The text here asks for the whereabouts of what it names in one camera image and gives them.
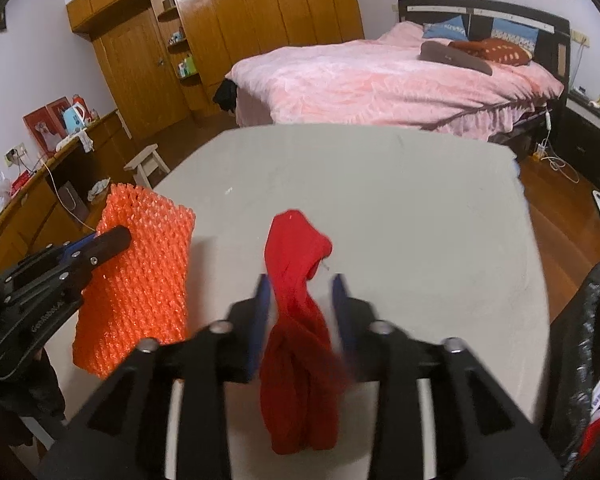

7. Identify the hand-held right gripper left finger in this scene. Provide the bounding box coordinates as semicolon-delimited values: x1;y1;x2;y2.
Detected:
37;275;272;480

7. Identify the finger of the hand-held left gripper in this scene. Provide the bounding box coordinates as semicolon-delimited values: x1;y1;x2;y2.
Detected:
10;226;132;321
0;234;98;301

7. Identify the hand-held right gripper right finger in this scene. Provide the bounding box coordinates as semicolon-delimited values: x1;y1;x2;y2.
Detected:
331;273;563;480

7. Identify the orange foam net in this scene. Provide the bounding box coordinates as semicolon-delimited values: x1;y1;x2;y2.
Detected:
72;182;197;380

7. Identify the red cloth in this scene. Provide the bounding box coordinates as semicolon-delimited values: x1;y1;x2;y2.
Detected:
258;208;352;456

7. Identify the black trash bag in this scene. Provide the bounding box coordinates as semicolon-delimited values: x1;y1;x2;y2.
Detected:
542;259;600;480

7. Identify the grey paper bag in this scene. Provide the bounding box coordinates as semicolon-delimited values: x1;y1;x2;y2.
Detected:
57;180;89;222

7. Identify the crumpled white cloth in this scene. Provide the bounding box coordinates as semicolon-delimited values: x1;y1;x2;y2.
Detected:
86;178;113;202

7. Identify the wooden sideboard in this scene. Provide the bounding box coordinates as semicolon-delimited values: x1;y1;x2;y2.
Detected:
0;109;132;281

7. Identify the small red box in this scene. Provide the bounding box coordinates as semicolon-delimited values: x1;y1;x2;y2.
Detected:
11;170;34;197

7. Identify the white wooden stool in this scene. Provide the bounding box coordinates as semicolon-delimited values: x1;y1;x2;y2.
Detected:
123;143;169;189

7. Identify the red photo box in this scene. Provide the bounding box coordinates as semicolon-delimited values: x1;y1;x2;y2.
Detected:
23;107;64;157
46;96;73;127

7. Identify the light blue kettle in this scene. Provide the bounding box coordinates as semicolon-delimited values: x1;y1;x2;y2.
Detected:
62;100;92;134

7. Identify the wooden door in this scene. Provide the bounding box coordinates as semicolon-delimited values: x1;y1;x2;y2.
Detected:
92;7;192;137

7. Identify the black cloth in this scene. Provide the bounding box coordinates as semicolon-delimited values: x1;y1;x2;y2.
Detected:
213;77;239;114

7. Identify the bed with pink blanket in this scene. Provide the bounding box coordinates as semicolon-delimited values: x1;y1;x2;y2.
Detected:
230;22;566;142

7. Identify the brown folded cloth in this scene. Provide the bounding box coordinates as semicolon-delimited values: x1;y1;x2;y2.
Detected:
419;41;494;77

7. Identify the wooden wardrobe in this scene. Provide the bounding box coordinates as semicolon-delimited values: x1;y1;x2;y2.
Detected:
66;0;366;126

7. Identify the blue pillow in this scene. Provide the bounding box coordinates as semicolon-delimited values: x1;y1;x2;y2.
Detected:
492;19;539;53
422;15;469;41

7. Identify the orange patterned pillow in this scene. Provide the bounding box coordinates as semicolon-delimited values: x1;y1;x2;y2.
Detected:
449;37;534;67

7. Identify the black white nightstand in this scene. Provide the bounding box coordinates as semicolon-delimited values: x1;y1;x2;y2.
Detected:
561;89;600;187

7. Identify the black bed headboard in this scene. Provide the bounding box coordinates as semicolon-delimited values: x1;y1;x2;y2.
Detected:
397;0;572;92

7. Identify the white power strip cable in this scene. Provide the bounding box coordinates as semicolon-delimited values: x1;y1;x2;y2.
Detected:
531;110;581;184

